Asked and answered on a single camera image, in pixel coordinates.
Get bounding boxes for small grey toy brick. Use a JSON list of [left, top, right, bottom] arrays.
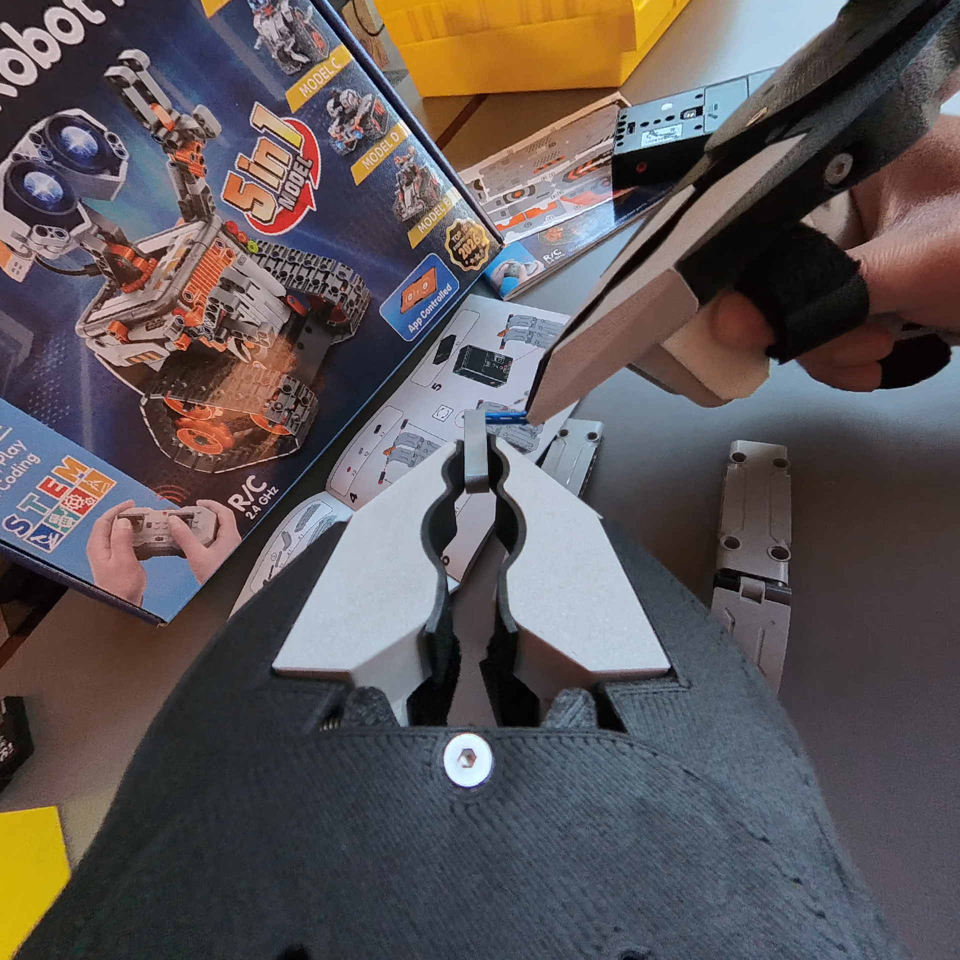
[[462, 408, 492, 495]]

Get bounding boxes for open instruction booklet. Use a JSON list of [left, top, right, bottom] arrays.
[[228, 292, 582, 616]]

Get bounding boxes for small black box blue stripe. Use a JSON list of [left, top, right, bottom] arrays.
[[0, 696, 35, 792]]

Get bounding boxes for grey desk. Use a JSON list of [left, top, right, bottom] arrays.
[[0, 30, 960, 960]]

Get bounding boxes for yellow plastic bin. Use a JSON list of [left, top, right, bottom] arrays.
[[371, 0, 691, 99], [0, 806, 72, 960]]

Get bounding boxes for person's right hand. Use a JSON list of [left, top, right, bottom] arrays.
[[712, 116, 960, 393]]

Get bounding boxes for blue cover booklet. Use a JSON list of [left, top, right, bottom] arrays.
[[483, 187, 676, 301]]

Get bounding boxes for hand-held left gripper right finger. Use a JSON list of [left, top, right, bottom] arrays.
[[487, 437, 672, 727]]

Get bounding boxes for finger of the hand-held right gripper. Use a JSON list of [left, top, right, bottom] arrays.
[[525, 138, 826, 427]]

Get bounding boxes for printed sticker sheet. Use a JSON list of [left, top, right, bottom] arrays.
[[457, 91, 639, 241]]

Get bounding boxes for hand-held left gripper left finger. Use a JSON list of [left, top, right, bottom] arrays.
[[272, 439, 462, 727]]

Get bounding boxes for black electronic module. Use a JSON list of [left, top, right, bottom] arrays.
[[611, 67, 777, 192]]

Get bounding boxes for grey toy panel assembly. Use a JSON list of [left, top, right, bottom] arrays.
[[540, 418, 605, 500], [708, 441, 794, 695]]

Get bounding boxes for blue toy robot kit box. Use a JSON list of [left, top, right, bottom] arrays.
[[0, 0, 504, 627]]

